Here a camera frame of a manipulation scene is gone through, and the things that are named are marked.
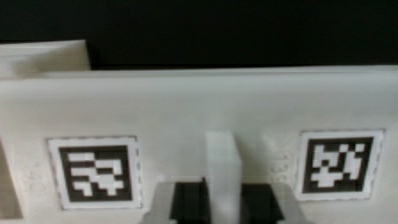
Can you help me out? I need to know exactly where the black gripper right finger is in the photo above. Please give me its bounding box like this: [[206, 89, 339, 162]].
[[238, 182, 309, 224]]

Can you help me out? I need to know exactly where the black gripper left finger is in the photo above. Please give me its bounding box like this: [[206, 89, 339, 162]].
[[140, 176, 209, 224]]

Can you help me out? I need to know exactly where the white cabinet door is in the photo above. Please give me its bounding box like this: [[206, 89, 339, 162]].
[[0, 66, 398, 224]]

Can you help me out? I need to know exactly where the white cabinet body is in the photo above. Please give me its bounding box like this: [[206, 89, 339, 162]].
[[0, 40, 90, 80]]

